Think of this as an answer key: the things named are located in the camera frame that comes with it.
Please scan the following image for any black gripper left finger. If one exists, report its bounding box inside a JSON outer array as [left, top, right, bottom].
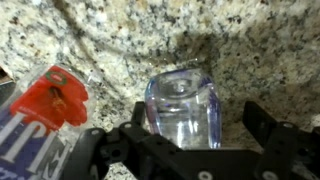
[[59, 100, 188, 180]]

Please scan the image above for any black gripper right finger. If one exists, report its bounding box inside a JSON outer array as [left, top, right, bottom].
[[242, 100, 320, 180]]

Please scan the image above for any clear water bottle blue cap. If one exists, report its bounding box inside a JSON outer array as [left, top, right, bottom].
[[0, 64, 98, 180], [144, 67, 223, 150]]

